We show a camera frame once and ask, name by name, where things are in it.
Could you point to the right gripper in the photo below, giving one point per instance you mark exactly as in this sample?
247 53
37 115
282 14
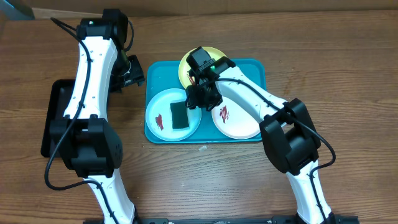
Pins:
195 102

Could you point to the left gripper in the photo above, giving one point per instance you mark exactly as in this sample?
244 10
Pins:
137 76

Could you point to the green scrubbing sponge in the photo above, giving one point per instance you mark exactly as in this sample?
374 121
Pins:
179 115

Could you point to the light blue plate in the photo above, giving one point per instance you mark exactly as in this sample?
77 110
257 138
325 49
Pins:
159 117

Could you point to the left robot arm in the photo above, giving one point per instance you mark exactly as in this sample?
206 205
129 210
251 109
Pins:
103 44

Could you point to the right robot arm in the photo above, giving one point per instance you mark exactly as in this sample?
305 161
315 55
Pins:
289 137

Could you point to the black rectangular tray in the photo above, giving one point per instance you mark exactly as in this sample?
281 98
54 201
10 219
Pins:
59 99

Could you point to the green rimmed plate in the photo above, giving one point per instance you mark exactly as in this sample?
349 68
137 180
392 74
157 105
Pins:
184 68

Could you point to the white plate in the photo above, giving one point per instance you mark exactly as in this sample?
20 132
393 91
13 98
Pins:
233 121

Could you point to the small white paper scrap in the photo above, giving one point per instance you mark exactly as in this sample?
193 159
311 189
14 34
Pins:
202 148

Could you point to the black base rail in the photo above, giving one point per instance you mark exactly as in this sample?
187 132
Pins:
335 219

